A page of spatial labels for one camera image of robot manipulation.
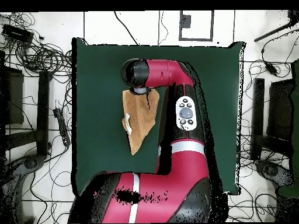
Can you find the tan terry towel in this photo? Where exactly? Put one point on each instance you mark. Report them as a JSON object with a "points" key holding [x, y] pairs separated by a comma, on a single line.
{"points": [[140, 116]]}

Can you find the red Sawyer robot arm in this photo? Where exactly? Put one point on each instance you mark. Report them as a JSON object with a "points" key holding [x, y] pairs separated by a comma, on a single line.
{"points": [[182, 168]]}

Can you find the dark green table cloth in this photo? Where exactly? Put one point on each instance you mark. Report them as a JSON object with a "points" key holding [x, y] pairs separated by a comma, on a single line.
{"points": [[105, 140]]}

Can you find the black power strip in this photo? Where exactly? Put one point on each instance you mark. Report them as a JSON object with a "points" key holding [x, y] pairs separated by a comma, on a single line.
{"points": [[62, 126]]}

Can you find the black chair base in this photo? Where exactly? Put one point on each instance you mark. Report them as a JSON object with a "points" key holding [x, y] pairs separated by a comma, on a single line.
{"points": [[273, 172], [30, 163]]}

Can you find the black power adapter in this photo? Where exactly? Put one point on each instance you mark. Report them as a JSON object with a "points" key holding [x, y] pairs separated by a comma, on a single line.
{"points": [[271, 68]]}

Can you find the black rod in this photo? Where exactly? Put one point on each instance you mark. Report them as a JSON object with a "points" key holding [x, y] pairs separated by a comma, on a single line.
{"points": [[273, 31]]}

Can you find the black box device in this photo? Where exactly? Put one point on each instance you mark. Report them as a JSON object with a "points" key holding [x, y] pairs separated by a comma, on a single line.
{"points": [[17, 35]]}

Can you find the black metal frame stand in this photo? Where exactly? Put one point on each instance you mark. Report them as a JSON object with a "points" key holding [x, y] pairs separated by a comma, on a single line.
{"points": [[259, 112], [43, 112]]}

